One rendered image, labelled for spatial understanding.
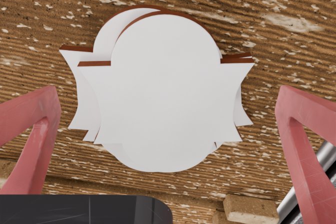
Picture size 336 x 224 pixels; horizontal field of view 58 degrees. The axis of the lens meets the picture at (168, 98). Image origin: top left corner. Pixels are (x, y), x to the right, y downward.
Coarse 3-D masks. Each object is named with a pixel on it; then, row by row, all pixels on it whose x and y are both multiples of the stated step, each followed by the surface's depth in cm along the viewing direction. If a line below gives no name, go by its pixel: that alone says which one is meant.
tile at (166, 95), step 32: (128, 32) 19; (160, 32) 19; (192, 32) 19; (96, 64) 21; (128, 64) 20; (160, 64) 20; (192, 64) 20; (224, 64) 20; (128, 96) 22; (160, 96) 22; (192, 96) 22; (224, 96) 22; (128, 128) 24; (160, 128) 24; (192, 128) 24; (224, 128) 24; (160, 160) 26; (192, 160) 26
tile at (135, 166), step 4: (88, 132) 26; (92, 132) 26; (84, 136) 27; (88, 136) 26; (92, 136) 26; (84, 140) 27; (88, 140) 27; (92, 140) 27; (212, 148) 27; (216, 148) 27; (120, 160) 28; (124, 160) 28; (128, 164) 28; (132, 164) 28; (136, 164) 28; (136, 168) 29; (140, 168) 29; (144, 168) 29
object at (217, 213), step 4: (216, 212) 36; (220, 212) 36; (224, 212) 36; (212, 216) 37; (216, 216) 36; (220, 216) 36; (224, 216) 36; (212, 220) 37; (216, 220) 36; (220, 220) 35; (224, 220) 35; (228, 220) 36
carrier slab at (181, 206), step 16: (48, 176) 34; (48, 192) 35; (64, 192) 35; (80, 192) 35; (96, 192) 35; (112, 192) 35; (128, 192) 35; (144, 192) 36; (160, 192) 36; (176, 208) 36; (192, 208) 36; (208, 208) 36
